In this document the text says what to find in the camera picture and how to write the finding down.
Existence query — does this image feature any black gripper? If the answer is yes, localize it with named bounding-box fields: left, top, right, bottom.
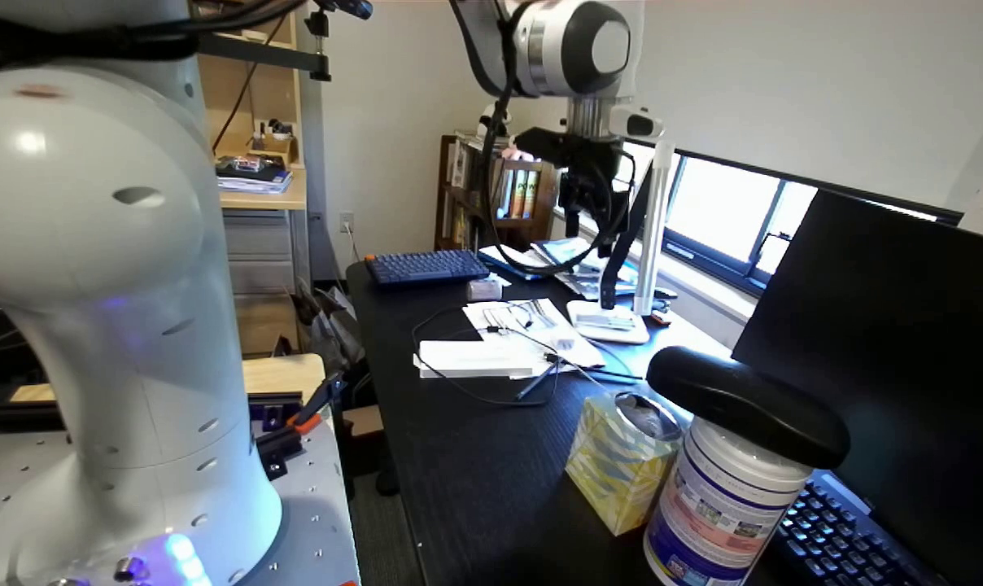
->
left=555, top=129, right=637, bottom=313

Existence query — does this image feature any colourful striped box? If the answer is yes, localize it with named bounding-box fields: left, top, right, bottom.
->
left=484, top=143, right=559, bottom=240

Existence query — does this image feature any small white box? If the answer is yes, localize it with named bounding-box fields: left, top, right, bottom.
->
left=465, top=275, right=510, bottom=304

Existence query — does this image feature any white vertical pole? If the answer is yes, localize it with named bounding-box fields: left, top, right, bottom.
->
left=633, top=126, right=682, bottom=318

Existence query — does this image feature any white paper pad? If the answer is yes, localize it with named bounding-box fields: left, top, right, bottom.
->
left=563, top=301, right=652, bottom=349

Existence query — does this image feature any printed text paper sheet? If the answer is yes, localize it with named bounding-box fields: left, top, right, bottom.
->
left=460, top=295, right=608, bottom=371

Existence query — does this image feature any white closed notebook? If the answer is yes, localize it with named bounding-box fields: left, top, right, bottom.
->
left=409, top=334, right=555, bottom=383

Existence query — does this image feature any disinfecting wipes canister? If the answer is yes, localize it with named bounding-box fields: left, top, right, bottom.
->
left=641, top=418, right=818, bottom=586

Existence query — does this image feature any black computer monitor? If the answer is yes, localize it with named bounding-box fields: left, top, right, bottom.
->
left=728, top=189, right=983, bottom=586

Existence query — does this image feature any light wooden block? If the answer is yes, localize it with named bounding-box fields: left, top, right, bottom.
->
left=240, top=353, right=330, bottom=408

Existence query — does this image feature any stack of books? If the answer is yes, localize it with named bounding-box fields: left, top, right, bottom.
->
left=213, top=149, right=297, bottom=198

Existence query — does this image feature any wooden shelf unit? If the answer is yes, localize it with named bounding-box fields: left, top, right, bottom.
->
left=197, top=11, right=308, bottom=216

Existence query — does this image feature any black keyboard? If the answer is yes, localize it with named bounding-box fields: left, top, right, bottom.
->
left=773, top=469, right=951, bottom=586

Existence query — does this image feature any white perforated mounting table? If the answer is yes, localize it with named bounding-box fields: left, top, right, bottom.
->
left=0, top=418, right=365, bottom=586

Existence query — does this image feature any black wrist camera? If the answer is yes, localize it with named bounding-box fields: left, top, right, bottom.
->
left=510, top=123, right=582, bottom=170

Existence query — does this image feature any black window frame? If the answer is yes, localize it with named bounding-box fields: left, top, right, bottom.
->
left=618, top=139, right=967, bottom=301

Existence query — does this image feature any grey metal post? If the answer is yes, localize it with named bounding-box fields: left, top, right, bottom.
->
left=299, top=11, right=345, bottom=287

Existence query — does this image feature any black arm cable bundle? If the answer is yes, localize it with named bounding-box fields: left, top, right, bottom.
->
left=0, top=0, right=335, bottom=83

